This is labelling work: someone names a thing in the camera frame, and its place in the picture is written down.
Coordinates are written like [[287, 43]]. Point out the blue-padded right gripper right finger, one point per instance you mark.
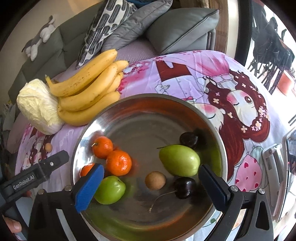
[[216, 188]]

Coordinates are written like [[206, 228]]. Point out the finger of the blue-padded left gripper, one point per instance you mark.
[[54, 162]]

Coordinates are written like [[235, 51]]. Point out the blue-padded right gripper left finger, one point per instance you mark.
[[86, 186]]

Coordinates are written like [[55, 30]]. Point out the brown longan fruit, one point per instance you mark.
[[48, 147], [155, 180]]

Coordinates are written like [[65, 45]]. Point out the orange tangerine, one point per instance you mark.
[[85, 169], [102, 147], [118, 163]]

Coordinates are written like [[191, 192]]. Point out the green fruit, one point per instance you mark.
[[110, 190], [180, 160]]

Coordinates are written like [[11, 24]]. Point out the dark cherry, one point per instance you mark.
[[184, 187], [188, 139]]

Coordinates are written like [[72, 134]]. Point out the person's hand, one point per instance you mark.
[[13, 225]]

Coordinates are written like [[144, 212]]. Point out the bottom yellow banana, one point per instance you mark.
[[83, 117]]

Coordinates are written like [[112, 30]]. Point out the yellow banana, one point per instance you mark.
[[83, 77], [83, 117], [108, 81]]

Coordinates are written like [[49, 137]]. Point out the stainless steel bowl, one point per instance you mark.
[[140, 125]]

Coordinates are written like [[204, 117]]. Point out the napa cabbage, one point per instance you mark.
[[39, 106]]

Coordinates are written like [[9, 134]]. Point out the silver metal device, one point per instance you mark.
[[279, 161]]

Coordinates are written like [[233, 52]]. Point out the middle yellow banana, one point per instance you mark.
[[108, 81]]

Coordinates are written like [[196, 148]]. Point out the top yellow banana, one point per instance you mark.
[[83, 77]]

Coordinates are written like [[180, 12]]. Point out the green sofa backrest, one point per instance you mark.
[[69, 35]]

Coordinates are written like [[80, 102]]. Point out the grey plush toy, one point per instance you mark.
[[43, 35]]

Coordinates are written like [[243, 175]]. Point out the light grey pillow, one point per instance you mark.
[[136, 25]]

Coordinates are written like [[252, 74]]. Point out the black white patterned pillow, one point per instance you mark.
[[110, 16]]

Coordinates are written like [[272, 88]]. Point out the dark grey leather cushion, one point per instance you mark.
[[184, 29]]

